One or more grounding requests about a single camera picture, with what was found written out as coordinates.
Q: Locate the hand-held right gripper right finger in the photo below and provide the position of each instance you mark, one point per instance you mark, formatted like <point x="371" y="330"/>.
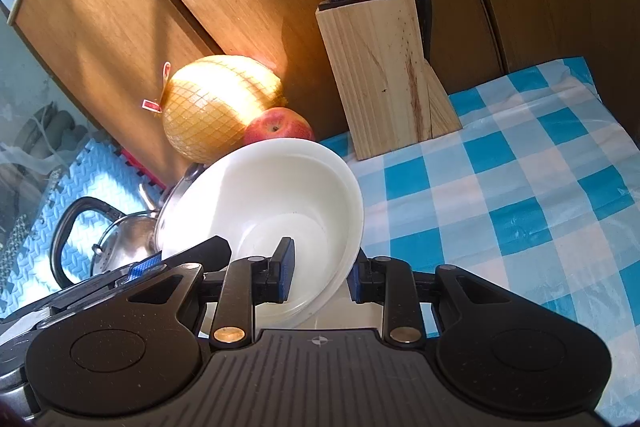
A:
<point x="354" y="284"/>

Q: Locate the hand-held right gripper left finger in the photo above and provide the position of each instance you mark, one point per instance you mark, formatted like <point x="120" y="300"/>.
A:
<point x="285" y="269"/>

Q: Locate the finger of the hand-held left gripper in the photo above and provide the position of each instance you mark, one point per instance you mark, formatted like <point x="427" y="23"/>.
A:
<point x="145" y="269"/>
<point x="212" y="251"/>

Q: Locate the wide cream bowl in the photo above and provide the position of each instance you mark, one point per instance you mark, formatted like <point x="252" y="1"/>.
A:
<point x="260" y="192"/>

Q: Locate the light blue foam mat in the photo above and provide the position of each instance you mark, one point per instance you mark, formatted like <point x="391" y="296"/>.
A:
<point x="30" y="227"/>

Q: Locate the red apple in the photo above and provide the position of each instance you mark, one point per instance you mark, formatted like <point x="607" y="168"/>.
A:
<point x="277" y="124"/>

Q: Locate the yellow netted pomelo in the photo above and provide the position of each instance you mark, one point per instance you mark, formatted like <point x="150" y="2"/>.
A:
<point x="215" y="107"/>

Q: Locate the small red tag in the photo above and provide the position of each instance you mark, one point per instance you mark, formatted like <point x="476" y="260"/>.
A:
<point x="151" y="105"/>

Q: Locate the blue white checkered tablecloth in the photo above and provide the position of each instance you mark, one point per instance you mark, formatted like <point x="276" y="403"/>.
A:
<point x="500" y="187"/>

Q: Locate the wooden knife block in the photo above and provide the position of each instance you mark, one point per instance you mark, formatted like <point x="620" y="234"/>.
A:
<point x="380" y="72"/>

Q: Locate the wooden cabinet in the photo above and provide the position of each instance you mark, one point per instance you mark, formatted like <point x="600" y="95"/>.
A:
<point x="150" y="7"/>

